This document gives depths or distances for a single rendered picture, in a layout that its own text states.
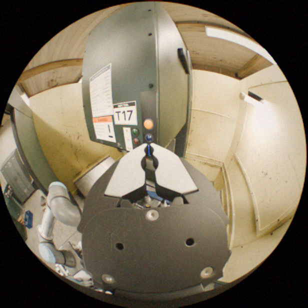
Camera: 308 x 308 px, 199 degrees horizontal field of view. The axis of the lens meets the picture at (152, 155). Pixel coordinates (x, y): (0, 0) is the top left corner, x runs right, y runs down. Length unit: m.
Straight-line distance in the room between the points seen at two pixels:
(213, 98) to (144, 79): 1.09
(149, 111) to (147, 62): 0.14
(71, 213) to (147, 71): 0.51
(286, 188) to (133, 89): 0.78
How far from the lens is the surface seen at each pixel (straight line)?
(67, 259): 0.80
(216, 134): 1.31
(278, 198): 0.66
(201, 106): 1.24
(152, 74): 0.24
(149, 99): 0.23
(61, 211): 0.41
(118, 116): 0.31
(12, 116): 0.69
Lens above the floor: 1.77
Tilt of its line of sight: 33 degrees down
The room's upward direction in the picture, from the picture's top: 1 degrees counter-clockwise
